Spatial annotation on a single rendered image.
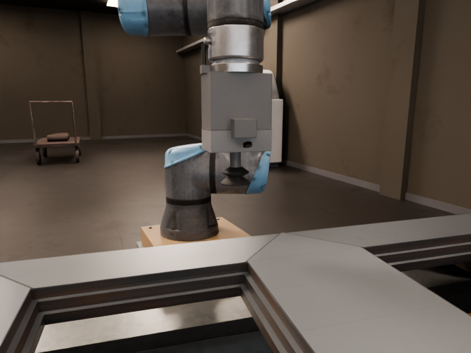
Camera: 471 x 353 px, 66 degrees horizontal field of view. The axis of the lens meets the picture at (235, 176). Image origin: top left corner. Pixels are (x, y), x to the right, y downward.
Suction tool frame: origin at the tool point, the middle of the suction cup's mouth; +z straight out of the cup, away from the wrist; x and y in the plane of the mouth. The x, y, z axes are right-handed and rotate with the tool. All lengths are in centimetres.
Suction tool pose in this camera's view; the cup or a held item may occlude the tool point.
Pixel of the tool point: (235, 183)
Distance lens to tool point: 52.1
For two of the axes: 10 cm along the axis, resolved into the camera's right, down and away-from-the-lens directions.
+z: 0.0, 9.9, 1.6
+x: -2.8, -1.6, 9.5
